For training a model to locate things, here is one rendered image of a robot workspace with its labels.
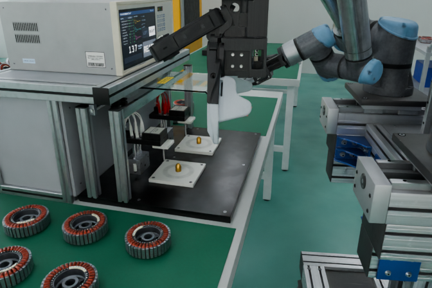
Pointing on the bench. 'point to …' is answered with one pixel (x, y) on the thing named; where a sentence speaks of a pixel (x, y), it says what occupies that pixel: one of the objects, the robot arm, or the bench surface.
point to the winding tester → (75, 33)
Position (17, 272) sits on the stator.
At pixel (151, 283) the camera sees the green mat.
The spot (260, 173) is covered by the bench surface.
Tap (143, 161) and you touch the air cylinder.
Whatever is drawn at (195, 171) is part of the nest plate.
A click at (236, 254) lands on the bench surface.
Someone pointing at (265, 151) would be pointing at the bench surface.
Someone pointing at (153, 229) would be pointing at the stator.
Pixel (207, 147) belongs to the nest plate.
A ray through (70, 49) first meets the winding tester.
